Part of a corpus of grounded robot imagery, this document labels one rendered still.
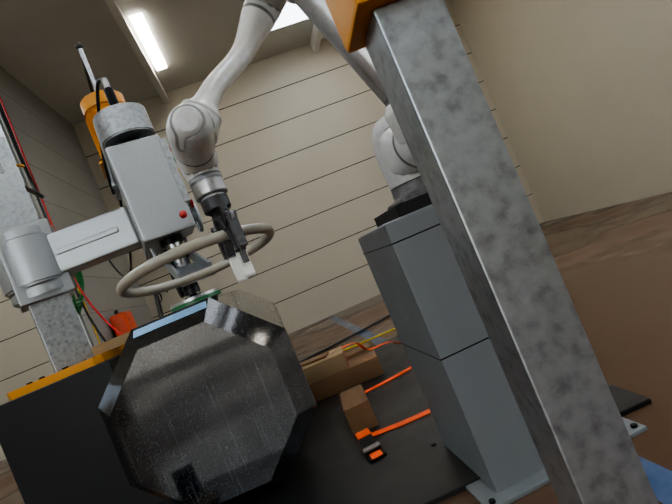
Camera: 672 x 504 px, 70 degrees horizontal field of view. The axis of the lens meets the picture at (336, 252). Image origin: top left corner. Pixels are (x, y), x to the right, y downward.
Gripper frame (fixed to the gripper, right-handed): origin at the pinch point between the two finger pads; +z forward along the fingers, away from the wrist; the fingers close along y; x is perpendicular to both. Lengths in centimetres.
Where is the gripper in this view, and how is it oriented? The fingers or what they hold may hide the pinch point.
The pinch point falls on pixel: (242, 267)
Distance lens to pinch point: 129.9
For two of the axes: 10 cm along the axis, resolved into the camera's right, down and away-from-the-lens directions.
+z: 4.0, 9.1, -0.9
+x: -7.5, 2.7, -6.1
